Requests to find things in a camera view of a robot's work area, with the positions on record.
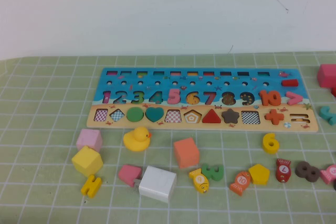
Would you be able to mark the yellow number six piece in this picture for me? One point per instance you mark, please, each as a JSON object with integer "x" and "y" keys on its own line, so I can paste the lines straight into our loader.
{"x": 270, "y": 151}

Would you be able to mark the pink number five piece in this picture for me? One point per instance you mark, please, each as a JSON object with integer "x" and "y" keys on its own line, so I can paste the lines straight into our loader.
{"x": 173, "y": 90}

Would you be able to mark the wooden number shape puzzle board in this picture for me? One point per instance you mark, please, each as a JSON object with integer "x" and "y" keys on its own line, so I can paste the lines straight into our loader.
{"x": 170, "y": 79}

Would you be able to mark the teal heart piece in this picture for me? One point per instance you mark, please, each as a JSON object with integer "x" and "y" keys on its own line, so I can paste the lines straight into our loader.
{"x": 154, "y": 115}

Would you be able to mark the green circle piece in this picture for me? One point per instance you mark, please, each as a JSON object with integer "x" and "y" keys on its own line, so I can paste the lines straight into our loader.
{"x": 135, "y": 114}

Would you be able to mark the red triangle piece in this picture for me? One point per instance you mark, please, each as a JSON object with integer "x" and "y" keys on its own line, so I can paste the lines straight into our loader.
{"x": 211, "y": 119}

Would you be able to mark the brown star piece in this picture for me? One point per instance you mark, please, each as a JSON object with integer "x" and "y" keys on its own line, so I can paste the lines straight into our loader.
{"x": 230, "y": 116}

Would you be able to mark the pink trapezoid wooden piece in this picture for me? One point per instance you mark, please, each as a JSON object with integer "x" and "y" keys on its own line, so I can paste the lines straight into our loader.
{"x": 128, "y": 174}

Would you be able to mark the green number three piece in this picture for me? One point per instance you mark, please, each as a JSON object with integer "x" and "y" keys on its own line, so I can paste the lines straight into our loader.
{"x": 212, "y": 177}

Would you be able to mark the orange number ten piece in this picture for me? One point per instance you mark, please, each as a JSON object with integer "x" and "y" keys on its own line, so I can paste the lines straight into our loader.
{"x": 262, "y": 98}

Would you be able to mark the orange plus sign piece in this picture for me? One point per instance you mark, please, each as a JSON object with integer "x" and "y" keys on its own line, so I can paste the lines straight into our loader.
{"x": 274, "y": 117}

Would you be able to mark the yellow H-shaped wooden piece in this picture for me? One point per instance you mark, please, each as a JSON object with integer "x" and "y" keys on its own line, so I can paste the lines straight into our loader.
{"x": 90, "y": 186}

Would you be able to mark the yellow pentagon wooden piece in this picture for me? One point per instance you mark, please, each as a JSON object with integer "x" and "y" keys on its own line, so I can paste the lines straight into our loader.
{"x": 259, "y": 173}

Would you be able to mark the red minus sign piece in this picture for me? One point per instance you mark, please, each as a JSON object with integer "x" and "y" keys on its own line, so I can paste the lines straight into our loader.
{"x": 290, "y": 83}

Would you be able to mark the pink greater-than sign piece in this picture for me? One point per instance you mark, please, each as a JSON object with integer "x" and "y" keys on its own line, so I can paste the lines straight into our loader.
{"x": 298, "y": 98}

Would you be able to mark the brown number eight piece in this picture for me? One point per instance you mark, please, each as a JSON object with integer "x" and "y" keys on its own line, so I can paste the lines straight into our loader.
{"x": 298, "y": 171}

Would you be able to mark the teal number piece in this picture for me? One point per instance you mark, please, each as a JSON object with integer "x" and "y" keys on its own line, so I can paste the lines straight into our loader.
{"x": 331, "y": 119}

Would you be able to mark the red wooden piece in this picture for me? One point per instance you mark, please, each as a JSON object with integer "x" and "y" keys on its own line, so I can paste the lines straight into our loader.
{"x": 334, "y": 92}

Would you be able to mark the yellow rubber duck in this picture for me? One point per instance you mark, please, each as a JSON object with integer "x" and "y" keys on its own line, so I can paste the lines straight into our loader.
{"x": 136, "y": 141}

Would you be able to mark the orange wooden cube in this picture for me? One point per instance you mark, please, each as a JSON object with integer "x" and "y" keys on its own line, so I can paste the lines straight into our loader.
{"x": 186, "y": 151}

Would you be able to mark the white charger plug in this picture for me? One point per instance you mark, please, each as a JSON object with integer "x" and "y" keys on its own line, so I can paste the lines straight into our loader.
{"x": 157, "y": 184}

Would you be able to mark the yellow wooden fish number nine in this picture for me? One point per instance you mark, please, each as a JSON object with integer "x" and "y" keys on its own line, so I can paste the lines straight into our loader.
{"x": 200, "y": 179}

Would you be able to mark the pink wooden cube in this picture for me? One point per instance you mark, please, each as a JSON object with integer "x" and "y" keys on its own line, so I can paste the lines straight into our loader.
{"x": 88, "y": 140}

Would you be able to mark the yellow wooden cube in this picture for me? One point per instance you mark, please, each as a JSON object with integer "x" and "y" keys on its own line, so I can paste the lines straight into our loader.
{"x": 88, "y": 162}

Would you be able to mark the orange wooden fish number ten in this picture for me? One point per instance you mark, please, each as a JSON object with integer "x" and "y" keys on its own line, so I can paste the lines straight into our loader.
{"x": 241, "y": 181}

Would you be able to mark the green checkered tablecloth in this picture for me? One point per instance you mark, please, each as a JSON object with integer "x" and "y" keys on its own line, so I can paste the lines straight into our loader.
{"x": 39, "y": 103}

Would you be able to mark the red wooden fish number seven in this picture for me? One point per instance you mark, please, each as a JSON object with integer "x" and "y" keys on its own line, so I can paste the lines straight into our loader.
{"x": 283, "y": 169}

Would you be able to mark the magenta wooden cube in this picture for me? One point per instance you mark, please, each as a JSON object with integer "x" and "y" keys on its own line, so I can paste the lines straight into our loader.
{"x": 326, "y": 75}

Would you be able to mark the pink wooden fish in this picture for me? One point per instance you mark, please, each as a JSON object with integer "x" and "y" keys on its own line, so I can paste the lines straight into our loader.
{"x": 328, "y": 175}

